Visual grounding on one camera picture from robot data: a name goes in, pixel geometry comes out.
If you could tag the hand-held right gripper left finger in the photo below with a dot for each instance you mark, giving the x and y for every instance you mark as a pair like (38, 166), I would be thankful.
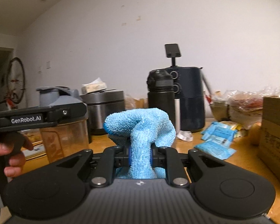
(110, 161)

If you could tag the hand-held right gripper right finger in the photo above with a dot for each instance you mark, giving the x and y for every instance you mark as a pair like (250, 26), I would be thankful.
(170, 161)

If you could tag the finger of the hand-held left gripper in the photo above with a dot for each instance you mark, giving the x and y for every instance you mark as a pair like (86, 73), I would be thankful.
(70, 113)

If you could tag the grey bottle lid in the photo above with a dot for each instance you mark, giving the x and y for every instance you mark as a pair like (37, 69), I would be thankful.
(65, 140)

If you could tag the blue microfiber cloth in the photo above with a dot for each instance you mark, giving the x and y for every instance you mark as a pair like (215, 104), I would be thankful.
(142, 130)

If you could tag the person's left hand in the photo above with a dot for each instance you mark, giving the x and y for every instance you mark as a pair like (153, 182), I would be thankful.
(0, 149)

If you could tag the silver rice cooker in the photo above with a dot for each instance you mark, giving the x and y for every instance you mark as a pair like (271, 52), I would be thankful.
(102, 112)

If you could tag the tissue pack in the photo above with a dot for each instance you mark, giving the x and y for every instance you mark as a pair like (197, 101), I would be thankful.
(94, 87)

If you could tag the bicycle wheel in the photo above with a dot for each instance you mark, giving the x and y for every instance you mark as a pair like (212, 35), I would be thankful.
(15, 81)

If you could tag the booklet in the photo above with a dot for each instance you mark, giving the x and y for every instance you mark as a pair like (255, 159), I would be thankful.
(35, 150)

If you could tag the blue wipes packet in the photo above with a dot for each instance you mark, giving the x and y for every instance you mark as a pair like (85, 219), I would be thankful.
(214, 148)
(220, 137)
(221, 127)

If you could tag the dark blue air fryer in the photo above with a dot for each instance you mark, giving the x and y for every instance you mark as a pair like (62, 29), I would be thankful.
(191, 107)

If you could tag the black water bottle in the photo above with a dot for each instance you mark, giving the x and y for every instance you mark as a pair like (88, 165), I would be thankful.
(161, 98)

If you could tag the clear plastic cup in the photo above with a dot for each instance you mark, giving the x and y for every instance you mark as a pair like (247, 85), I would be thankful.
(219, 108)

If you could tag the yellow paper packet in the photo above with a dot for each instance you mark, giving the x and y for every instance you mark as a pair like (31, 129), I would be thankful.
(239, 129)

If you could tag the white tube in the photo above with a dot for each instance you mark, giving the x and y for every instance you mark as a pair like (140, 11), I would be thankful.
(206, 84)

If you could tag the plastic bag of food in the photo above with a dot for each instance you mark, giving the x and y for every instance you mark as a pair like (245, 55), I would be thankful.
(245, 105)

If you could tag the cardboard box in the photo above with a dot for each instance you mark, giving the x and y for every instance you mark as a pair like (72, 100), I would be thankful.
(275, 135)

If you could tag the black phone stand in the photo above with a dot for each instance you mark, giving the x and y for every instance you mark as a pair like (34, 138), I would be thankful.
(172, 50)

